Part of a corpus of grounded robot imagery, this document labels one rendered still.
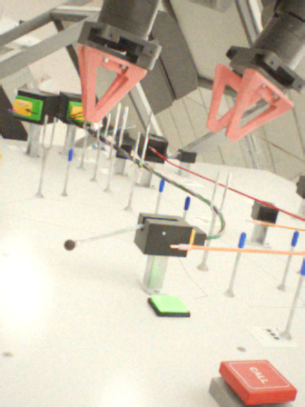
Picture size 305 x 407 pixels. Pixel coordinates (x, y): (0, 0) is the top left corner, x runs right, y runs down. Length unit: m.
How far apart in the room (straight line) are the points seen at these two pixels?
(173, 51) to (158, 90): 0.12
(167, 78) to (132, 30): 1.15
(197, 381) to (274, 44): 0.38
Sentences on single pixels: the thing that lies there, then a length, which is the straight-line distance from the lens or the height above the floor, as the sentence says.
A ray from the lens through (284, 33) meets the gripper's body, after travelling 0.72.
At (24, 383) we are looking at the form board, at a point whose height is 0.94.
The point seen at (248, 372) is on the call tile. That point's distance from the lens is 0.55.
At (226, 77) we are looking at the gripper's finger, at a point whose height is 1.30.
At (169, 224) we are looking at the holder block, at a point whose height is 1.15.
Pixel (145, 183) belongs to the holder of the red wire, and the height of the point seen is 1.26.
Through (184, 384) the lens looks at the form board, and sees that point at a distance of 0.57.
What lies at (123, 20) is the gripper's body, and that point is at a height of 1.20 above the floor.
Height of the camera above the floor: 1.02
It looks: 11 degrees up
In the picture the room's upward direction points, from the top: 60 degrees clockwise
